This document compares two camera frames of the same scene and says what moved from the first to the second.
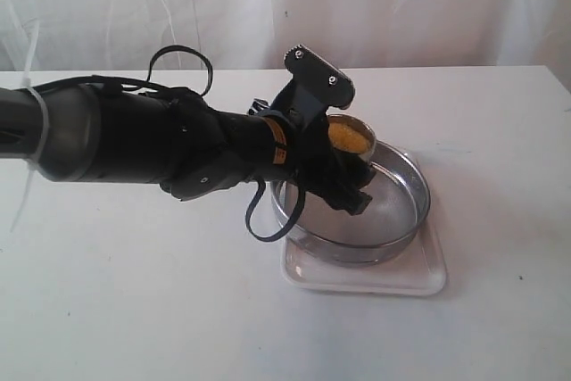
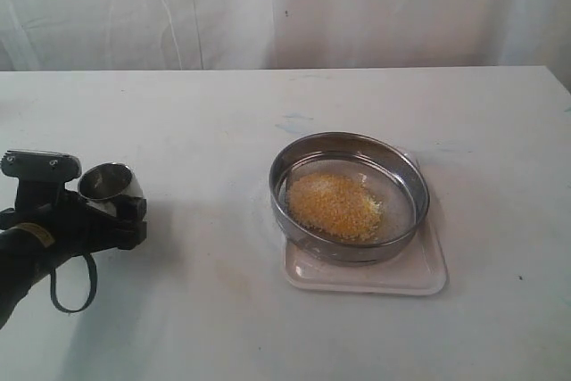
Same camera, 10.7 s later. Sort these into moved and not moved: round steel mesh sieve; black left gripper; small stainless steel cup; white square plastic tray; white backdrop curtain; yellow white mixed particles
Moved: small stainless steel cup; yellow white mixed particles; black left gripper
Not moved: round steel mesh sieve; white square plastic tray; white backdrop curtain
